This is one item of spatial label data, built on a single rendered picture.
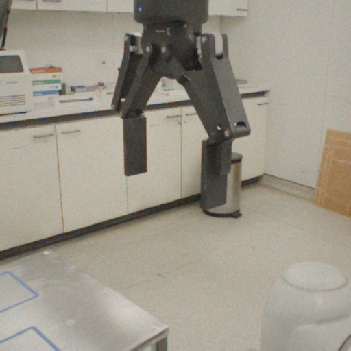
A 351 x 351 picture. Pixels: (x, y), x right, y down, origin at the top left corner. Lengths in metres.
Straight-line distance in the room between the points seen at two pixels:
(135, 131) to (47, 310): 0.54
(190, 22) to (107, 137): 2.63
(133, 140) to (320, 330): 0.42
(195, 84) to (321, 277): 0.46
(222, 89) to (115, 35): 3.37
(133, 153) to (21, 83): 2.24
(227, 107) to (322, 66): 3.39
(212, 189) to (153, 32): 0.17
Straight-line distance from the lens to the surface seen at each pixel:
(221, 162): 0.42
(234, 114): 0.40
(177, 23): 0.44
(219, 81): 0.41
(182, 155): 3.48
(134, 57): 0.51
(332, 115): 3.76
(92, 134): 2.98
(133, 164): 0.54
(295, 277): 0.78
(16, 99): 2.75
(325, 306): 0.76
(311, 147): 3.90
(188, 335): 2.22
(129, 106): 0.52
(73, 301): 0.99
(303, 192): 4.04
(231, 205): 3.44
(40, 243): 3.09
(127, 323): 0.91
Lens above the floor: 1.36
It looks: 17 degrees down
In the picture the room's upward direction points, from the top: straight up
